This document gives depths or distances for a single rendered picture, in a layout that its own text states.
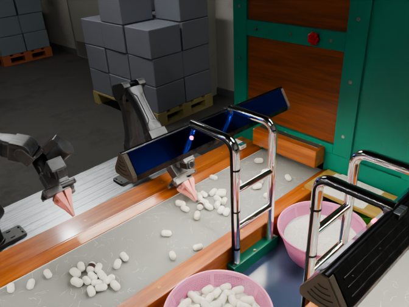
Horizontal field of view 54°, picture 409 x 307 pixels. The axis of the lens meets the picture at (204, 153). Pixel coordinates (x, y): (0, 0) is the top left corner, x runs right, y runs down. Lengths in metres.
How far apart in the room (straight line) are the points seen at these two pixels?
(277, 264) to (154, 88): 2.63
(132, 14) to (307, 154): 2.67
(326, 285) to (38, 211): 1.24
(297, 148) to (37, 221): 0.99
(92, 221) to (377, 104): 0.99
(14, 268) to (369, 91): 1.19
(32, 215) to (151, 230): 0.52
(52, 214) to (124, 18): 2.50
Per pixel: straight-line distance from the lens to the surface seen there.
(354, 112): 1.44
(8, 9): 6.67
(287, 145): 1.56
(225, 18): 4.24
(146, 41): 3.57
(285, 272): 1.26
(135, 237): 1.30
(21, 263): 1.30
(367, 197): 0.82
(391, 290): 1.19
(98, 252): 1.28
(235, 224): 1.12
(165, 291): 1.09
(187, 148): 1.07
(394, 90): 1.37
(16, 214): 1.69
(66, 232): 1.35
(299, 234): 1.30
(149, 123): 1.44
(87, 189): 1.72
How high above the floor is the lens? 1.56
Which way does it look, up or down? 28 degrees down
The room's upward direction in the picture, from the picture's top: 3 degrees counter-clockwise
